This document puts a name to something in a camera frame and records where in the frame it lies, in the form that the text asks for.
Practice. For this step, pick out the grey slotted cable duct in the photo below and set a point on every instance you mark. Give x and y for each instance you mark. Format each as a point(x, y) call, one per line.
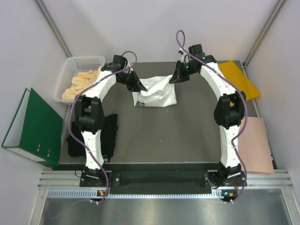
point(99, 194)

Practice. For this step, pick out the green ring binder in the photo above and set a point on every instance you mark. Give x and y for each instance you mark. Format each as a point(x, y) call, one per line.
point(35, 131)

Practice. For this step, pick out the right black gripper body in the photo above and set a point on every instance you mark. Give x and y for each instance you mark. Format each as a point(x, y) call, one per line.
point(183, 71)

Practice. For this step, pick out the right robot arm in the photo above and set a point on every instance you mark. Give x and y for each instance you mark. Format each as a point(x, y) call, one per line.
point(228, 112)

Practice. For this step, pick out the pink paper sheet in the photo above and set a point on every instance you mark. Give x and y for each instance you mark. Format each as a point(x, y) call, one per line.
point(254, 149)

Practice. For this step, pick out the orange t shirt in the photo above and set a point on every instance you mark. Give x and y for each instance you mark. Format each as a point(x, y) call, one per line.
point(80, 82)

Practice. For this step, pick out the black t shirt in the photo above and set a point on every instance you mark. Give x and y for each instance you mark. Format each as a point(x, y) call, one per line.
point(107, 138)

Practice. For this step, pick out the white plastic basket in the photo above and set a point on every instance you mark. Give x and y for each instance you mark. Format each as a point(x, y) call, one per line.
point(72, 66)

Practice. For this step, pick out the white t shirt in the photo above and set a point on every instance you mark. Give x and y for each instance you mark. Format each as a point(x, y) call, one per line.
point(160, 93)

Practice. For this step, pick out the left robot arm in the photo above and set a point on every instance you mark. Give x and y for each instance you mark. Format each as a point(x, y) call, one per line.
point(90, 119)

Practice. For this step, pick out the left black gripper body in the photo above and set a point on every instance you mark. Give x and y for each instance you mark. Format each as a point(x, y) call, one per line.
point(130, 79)

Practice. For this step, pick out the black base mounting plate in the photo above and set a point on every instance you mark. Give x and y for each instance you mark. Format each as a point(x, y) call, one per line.
point(143, 179)

